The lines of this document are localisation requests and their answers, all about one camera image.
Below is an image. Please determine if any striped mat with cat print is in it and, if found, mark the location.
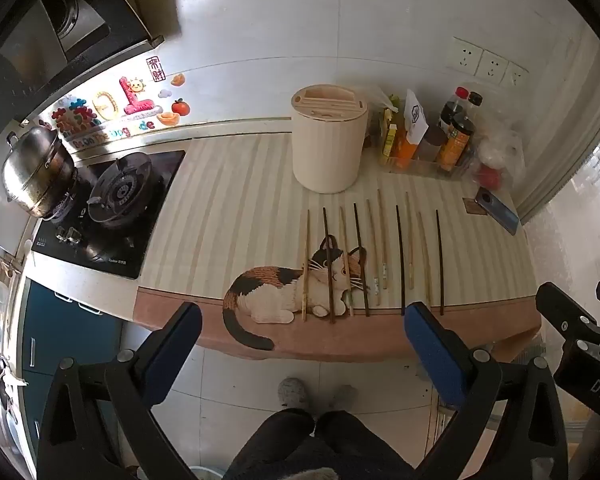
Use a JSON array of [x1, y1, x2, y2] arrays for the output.
[[132, 132, 542, 361]]

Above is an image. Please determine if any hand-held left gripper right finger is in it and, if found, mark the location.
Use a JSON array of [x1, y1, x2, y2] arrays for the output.
[[404, 301, 569, 480]]

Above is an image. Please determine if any light wooden chopstick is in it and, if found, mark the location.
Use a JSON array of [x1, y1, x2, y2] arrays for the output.
[[339, 206, 355, 317], [301, 209, 311, 322]]

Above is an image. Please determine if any black range hood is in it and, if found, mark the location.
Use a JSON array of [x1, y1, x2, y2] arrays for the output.
[[0, 0, 166, 128]]

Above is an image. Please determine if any dark bottle with red cap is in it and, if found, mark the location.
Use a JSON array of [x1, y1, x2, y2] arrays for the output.
[[438, 86, 471, 137]]

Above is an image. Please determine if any black gas stove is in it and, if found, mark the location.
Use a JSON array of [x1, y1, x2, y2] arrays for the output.
[[30, 150, 187, 281]]

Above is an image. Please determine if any brown jar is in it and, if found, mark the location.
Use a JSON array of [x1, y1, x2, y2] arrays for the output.
[[417, 124, 447, 165]]

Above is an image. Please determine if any red round container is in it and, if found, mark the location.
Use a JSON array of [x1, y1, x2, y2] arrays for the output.
[[474, 164, 502, 190]]

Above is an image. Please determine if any grey slipper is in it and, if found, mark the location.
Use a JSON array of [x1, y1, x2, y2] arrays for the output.
[[278, 377, 312, 412], [329, 384, 359, 412]]

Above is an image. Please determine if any light chopstick with white end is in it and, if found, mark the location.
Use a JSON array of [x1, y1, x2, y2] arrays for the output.
[[366, 199, 382, 307]]

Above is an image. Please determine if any white wall socket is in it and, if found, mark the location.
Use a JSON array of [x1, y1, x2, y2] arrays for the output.
[[446, 36, 484, 76], [501, 61, 529, 89], [476, 51, 509, 84]]

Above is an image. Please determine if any white paper packet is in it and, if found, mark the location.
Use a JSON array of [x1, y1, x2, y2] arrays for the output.
[[403, 88, 430, 145]]

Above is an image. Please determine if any orange box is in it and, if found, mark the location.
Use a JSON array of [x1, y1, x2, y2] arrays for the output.
[[436, 114, 477, 172], [394, 129, 422, 170]]

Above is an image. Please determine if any yellow box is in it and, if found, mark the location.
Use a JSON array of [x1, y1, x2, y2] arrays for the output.
[[379, 109, 399, 165]]

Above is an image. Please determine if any grey door frame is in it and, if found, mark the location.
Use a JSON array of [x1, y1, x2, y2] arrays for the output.
[[517, 35, 600, 226]]

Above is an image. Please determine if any dark bottle with black cap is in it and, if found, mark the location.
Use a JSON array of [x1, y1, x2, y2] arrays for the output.
[[466, 91, 484, 123]]

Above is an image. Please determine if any clear plastic condiment tray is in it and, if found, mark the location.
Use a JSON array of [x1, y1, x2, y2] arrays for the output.
[[379, 152, 475, 179]]

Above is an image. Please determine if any cream round chopstick holder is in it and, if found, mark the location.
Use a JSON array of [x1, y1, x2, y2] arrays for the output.
[[291, 85, 369, 194]]

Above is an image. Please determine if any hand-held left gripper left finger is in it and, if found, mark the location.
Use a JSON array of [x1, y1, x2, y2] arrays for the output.
[[36, 301, 203, 480]]

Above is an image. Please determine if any blue kitchen cabinet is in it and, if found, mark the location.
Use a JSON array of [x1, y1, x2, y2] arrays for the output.
[[19, 279, 127, 463]]

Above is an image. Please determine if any large colourful wall sticker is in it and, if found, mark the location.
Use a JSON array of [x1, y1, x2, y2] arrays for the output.
[[40, 76, 165, 152]]

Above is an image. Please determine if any clear plastic bag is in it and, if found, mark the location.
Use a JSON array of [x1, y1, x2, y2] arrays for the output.
[[471, 119, 525, 192]]

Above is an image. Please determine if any dark wooden chopstick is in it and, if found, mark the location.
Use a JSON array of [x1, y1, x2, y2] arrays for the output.
[[395, 205, 406, 317], [435, 209, 445, 316], [322, 207, 336, 324], [353, 203, 371, 318]]

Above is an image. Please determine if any blue smartphone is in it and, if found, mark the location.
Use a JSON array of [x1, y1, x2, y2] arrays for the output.
[[476, 186, 522, 236]]

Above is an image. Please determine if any person's left leg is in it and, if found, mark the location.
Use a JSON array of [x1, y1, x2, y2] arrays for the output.
[[224, 408, 317, 480]]

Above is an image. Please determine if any steel steamer pot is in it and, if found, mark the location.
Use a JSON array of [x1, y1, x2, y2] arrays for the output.
[[1, 125, 77, 219]]

